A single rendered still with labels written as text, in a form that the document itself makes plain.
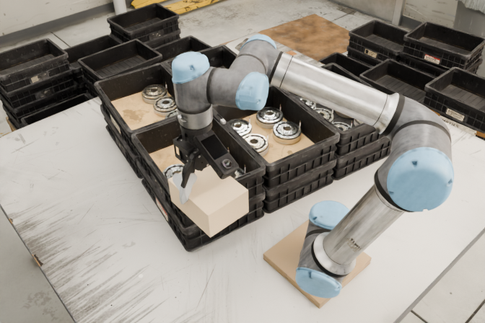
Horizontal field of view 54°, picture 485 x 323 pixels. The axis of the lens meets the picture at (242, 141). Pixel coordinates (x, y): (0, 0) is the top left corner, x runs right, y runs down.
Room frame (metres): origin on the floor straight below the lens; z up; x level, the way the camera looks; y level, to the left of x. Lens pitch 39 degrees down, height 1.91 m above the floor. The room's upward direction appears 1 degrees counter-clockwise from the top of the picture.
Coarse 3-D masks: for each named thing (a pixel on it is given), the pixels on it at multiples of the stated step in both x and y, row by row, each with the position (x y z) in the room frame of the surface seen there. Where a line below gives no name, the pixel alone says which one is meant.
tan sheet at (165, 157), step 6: (162, 150) 1.30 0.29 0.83; (168, 150) 1.30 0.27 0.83; (174, 150) 1.30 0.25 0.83; (156, 156) 1.27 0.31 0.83; (162, 156) 1.27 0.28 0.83; (168, 156) 1.27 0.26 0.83; (174, 156) 1.27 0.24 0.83; (156, 162) 1.24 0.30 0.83; (162, 162) 1.24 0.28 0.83; (168, 162) 1.24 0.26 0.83; (174, 162) 1.24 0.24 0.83; (180, 162) 1.23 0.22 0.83; (162, 168) 1.21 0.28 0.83
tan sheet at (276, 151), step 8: (248, 120) 1.47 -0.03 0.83; (256, 128) 1.42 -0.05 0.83; (264, 128) 1.42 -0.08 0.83; (272, 136) 1.37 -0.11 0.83; (304, 136) 1.36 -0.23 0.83; (272, 144) 1.32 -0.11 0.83; (280, 144) 1.32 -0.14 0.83; (296, 144) 1.32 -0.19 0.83; (304, 144) 1.32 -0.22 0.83; (312, 144) 1.32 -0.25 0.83; (272, 152) 1.28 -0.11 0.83; (280, 152) 1.28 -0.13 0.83; (288, 152) 1.27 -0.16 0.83; (272, 160) 1.23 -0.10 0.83
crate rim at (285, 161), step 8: (280, 88) 1.54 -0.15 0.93; (288, 96) 1.48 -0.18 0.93; (296, 104) 1.43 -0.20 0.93; (216, 112) 1.39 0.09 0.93; (312, 112) 1.37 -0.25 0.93; (320, 120) 1.32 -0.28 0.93; (232, 128) 1.29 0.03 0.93; (328, 128) 1.28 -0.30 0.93; (240, 136) 1.25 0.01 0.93; (336, 136) 1.23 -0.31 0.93; (248, 144) 1.20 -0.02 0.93; (320, 144) 1.19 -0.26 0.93; (328, 144) 1.21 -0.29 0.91; (256, 152) 1.16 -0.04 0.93; (296, 152) 1.15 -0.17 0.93; (304, 152) 1.16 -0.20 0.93; (312, 152) 1.17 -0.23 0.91; (264, 160) 1.12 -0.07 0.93; (280, 160) 1.12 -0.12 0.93; (288, 160) 1.12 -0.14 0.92; (296, 160) 1.14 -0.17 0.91; (272, 168) 1.09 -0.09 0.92
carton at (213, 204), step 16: (208, 176) 0.85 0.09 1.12; (176, 192) 0.82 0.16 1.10; (192, 192) 0.79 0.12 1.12; (208, 192) 0.79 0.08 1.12; (224, 192) 0.79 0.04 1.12; (240, 192) 0.79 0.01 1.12; (192, 208) 0.77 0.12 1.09; (208, 208) 0.74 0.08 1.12; (224, 208) 0.75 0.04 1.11; (240, 208) 0.78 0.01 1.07; (208, 224) 0.72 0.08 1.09; (224, 224) 0.75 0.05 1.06
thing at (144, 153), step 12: (168, 120) 1.35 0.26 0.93; (216, 120) 1.34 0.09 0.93; (144, 132) 1.29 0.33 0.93; (228, 132) 1.27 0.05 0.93; (240, 144) 1.20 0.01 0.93; (144, 156) 1.16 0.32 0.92; (252, 156) 1.14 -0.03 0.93; (156, 168) 1.10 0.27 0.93; (264, 168) 1.08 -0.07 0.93; (240, 180) 1.03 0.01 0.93; (168, 192) 1.01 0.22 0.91
